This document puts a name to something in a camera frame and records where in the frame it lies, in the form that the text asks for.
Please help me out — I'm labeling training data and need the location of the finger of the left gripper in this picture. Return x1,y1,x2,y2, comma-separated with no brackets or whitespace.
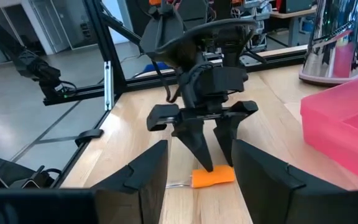
213,115,246,167
171,118,214,173

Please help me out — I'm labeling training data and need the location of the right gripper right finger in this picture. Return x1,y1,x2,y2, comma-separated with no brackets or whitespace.
231,139,351,224

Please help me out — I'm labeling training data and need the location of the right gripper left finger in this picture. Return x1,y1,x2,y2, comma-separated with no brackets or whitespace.
90,139,170,224

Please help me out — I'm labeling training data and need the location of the clear plastic spoon orange handle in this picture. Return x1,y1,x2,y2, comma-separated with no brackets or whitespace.
165,164,236,189

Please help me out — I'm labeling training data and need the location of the black table clamp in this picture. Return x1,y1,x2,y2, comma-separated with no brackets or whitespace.
75,128,104,147

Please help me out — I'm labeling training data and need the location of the pink plastic bin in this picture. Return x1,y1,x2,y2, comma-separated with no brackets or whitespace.
300,72,358,188

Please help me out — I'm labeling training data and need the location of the black floor object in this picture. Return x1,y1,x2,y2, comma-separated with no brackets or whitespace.
0,151,63,189

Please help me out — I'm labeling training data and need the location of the wooden background desk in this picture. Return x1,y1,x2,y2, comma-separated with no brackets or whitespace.
267,5,318,47

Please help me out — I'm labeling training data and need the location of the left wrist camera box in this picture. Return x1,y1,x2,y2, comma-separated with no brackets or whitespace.
193,66,249,96

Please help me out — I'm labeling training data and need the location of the black aluminium rig frame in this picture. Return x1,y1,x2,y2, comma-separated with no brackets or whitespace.
0,0,309,113

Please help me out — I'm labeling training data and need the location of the chrome grater pink handle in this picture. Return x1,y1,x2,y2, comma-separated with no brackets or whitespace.
299,0,358,87

